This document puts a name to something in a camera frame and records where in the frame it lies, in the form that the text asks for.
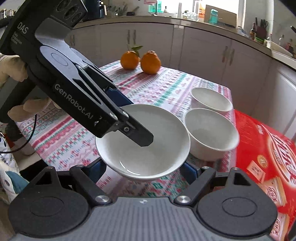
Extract white bowl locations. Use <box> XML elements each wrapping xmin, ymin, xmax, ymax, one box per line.
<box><xmin>191</xmin><ymin>87</ymin><xmax>233</xmax><ymax>115</ymax></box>
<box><xmin>183</xmin><ymin>108</ymin><xmax>240</xmax><ymax>162</ymax></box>
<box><xmin>95</xmin><ymin>104</ymin><xmax>191</xmax><ymax>182</ymax></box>

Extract white kitchen cabinets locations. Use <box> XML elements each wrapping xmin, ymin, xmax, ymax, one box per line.
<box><xmin>66</xmin><ymin>19</ymin><xmax>295</xmax><ymax>139</ymax></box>

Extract gloved left hand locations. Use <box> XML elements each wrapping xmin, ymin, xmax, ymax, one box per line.
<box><xmin>0</xmin><ymin>53</ymin><xmax>62</xmax><ymax>123</ymax></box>

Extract orange with leaf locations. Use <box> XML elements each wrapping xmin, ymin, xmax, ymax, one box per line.
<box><xmin>120</xmin><ymin>45</ymin><xmax>143</xmax><ymax>70</ymax></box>

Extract bumpy orange without leaf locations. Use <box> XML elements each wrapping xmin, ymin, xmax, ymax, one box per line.
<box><xmin>140</xmin><ymin>51</ymin><xmax>161</xmax><ymax>75</ymax></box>

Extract patterned striped tablecloth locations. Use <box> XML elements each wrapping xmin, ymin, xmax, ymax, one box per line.
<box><xmin>17</xmin><ymin>61</ymin><xmax>231</xmax><ymax>198</ymax></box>

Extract white printed plastic bag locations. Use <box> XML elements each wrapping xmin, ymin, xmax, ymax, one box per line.
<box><xmin>0</xmin><ymin>133</ymin><xmax>29</xmax><ymax>204</ymax></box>

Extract red snack box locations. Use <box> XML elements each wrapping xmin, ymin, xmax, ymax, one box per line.
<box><xmin>235</xmin><ymin>111</ymin><xmax>295</xmax><ymax>240</ymax></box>

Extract cardboard box on counter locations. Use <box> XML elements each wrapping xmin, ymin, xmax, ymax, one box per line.
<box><xmin>204</xmin><ymin>4</ymin><xmax>237</xmax><ymax>28</ymax></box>

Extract knife block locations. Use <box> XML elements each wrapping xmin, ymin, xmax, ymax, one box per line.
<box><xmin>255</xmin><ymin>17</ymin><xmax>268</xmax><ymax>40</ymax></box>

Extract black cable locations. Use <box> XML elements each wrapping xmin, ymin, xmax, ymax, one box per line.
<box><xmin>0</xmin><ymin>113</ymin><xmax>38</xmax><ymax>154</ymax></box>

